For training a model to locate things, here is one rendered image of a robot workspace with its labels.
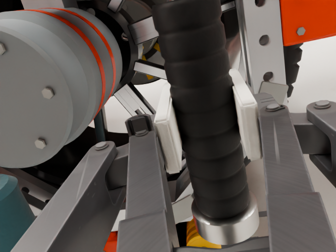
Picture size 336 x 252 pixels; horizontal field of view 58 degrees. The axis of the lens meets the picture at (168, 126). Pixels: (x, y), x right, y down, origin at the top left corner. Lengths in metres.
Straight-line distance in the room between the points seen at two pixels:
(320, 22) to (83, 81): 0.27
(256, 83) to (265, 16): 0.08
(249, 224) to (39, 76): 0.19
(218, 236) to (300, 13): 0.28
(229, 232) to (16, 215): 0.29
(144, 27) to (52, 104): 0.26
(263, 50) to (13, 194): 0.35
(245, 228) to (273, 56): 0.24
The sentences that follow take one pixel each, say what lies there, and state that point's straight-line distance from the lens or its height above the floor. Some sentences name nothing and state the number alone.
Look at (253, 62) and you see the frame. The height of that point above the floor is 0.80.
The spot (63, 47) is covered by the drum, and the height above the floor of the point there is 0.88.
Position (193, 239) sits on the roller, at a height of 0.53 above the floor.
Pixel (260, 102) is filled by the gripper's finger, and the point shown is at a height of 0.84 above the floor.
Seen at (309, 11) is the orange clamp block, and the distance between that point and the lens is 0.40.
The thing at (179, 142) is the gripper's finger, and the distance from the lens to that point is 0.17.
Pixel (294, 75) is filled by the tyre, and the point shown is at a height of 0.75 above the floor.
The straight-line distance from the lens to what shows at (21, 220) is 0.43.
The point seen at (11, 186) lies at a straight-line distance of 0.42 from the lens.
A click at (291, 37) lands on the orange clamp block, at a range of 0.39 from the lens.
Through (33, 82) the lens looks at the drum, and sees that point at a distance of 0.27.
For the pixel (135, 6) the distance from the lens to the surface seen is 0.83.
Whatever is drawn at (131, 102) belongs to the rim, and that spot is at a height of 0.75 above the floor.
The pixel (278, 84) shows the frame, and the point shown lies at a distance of 0.40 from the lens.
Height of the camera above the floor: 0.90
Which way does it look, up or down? 22 degrees down
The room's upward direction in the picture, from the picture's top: 14 degrees counter-clockwise
